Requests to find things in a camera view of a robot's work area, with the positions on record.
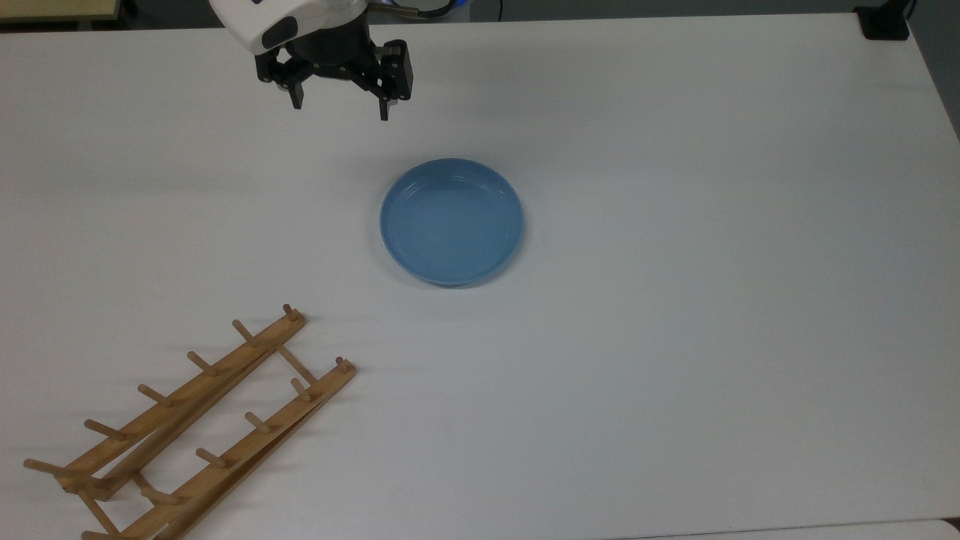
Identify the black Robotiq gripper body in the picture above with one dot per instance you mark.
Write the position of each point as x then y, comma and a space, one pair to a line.
334, 56

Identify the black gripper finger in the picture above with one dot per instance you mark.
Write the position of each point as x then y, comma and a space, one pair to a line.
276, 69
394, 75

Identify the blue round plate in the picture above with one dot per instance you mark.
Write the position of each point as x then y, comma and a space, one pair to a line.
450, 221

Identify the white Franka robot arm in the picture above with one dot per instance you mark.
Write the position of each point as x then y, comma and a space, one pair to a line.
300, 15

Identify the wooden plate rack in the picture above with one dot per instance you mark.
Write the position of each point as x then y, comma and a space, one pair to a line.
187, 390

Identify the wooden board edge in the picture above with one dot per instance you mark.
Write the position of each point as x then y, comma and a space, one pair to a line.
52, 7

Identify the black camera stand clamp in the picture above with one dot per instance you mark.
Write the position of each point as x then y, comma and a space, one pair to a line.
885, 22

